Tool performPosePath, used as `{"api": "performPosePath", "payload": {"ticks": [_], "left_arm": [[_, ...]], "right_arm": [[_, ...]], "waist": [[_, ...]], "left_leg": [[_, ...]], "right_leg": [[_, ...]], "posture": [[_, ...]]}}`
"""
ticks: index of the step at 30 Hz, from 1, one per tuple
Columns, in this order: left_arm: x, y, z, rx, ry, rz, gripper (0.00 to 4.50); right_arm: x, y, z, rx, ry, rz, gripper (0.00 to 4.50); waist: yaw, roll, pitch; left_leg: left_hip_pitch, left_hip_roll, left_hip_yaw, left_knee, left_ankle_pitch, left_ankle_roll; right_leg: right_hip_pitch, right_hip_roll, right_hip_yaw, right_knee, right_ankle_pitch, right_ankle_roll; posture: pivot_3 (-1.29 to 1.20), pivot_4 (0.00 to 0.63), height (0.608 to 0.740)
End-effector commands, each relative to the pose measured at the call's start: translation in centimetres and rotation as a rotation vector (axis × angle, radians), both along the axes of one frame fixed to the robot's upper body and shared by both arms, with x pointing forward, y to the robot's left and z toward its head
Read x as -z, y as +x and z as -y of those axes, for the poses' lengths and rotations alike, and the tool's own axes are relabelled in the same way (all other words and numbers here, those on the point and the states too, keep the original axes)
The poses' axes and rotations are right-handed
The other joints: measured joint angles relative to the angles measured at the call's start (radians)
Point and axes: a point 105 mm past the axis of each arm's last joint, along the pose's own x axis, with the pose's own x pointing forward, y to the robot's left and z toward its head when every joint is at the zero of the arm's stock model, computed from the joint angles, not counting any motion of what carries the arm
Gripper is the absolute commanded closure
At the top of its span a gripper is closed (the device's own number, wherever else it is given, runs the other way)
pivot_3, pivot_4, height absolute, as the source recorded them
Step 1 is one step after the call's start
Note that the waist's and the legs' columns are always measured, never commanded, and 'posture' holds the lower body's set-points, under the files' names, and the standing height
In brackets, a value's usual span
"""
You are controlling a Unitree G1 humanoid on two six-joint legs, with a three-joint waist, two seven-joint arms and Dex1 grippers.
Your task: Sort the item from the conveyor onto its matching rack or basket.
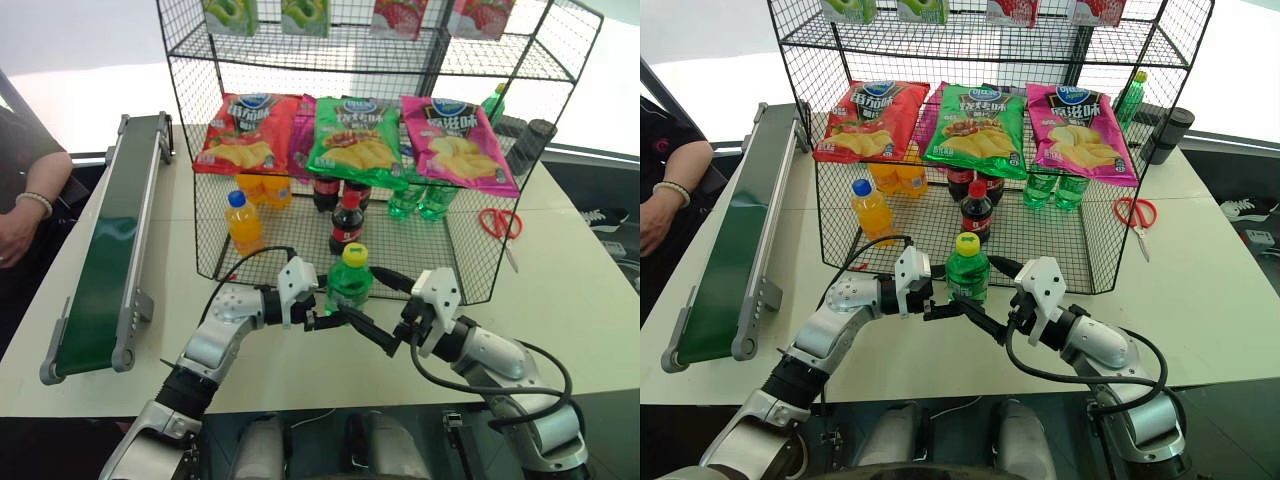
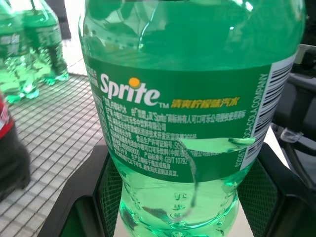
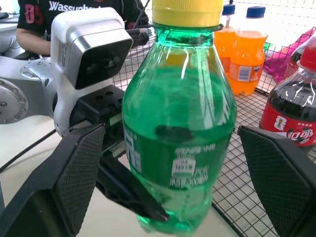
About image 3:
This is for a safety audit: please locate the person in black printed shirt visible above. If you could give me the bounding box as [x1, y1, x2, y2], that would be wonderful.
[16, 0, 150, 43]

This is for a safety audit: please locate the cola bottle red cap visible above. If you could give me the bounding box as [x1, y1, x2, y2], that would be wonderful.
[259, 44, 316, 150]

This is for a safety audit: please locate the black wire mesh basket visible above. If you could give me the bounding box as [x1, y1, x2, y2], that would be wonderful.
[111, 0, 316, 237]

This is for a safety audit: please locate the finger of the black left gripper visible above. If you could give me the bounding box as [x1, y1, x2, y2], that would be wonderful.
[95, 157, 171, 222]
[155, 125, 194, 143]

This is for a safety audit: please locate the orange soda bottle blue cap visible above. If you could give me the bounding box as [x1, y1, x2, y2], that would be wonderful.
[213, 3, 238, 75]
[228, 6, 269, 96]

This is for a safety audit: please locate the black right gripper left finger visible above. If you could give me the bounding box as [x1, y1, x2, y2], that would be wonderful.
[0, 122, 106, 237]

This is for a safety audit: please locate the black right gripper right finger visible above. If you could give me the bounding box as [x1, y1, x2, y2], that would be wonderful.
[237, 125, 316, 237]

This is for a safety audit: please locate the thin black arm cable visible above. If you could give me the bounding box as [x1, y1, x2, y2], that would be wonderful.
[0, 128, 57, 173]

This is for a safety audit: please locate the green soda bottle yellow cap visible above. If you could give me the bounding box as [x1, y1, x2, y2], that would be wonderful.
[121, 0, 237, 234]

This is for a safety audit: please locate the black camera cable plug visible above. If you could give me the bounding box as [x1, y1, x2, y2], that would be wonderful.
[125, 27, 150, 47]

